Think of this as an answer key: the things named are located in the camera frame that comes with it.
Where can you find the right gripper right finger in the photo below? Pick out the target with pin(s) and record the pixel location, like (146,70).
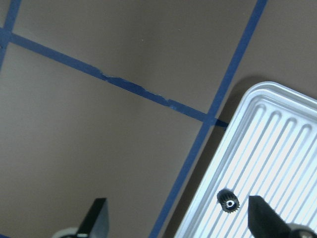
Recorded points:
(264,222)

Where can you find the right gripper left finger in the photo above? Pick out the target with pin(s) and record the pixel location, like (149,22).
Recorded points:
(96,221)

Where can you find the black bearing gear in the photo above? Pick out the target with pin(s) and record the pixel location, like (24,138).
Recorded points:
(228,201)

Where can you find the silver ribbed metal tray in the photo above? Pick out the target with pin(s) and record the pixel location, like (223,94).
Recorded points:
(269,149)

